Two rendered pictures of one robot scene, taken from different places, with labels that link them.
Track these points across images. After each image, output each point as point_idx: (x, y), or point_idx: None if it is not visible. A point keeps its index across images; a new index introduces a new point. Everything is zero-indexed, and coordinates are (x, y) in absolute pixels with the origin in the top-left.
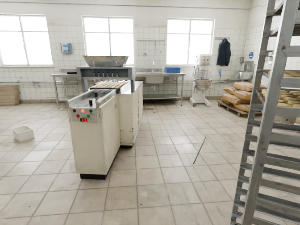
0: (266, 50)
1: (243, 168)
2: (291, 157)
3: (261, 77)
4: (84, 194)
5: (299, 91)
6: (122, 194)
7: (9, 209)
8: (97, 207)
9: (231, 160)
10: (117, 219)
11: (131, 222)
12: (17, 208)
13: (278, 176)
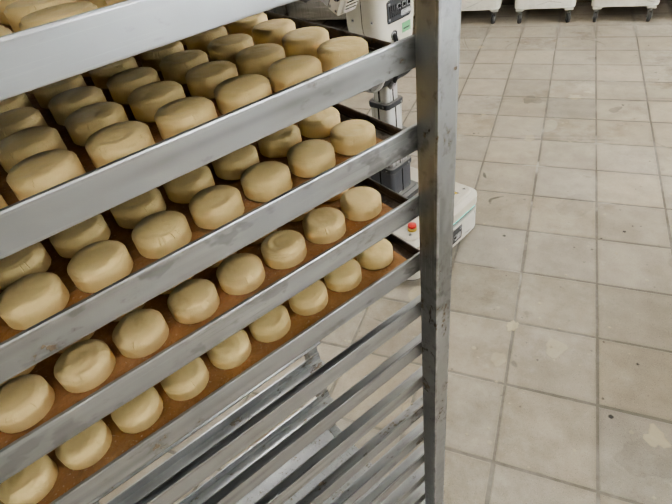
0: (417, 124)
1: (419, 427)
2: (333, 481)
3: (419, 224)
4: (658, 307)
5: (302, 300)
6: (655, 382)
7: (618, 211)
8: (610, 327)
9: None
10: (565, 357)
11: (552, 382)
12: (621, 219)
13: (351, 486)
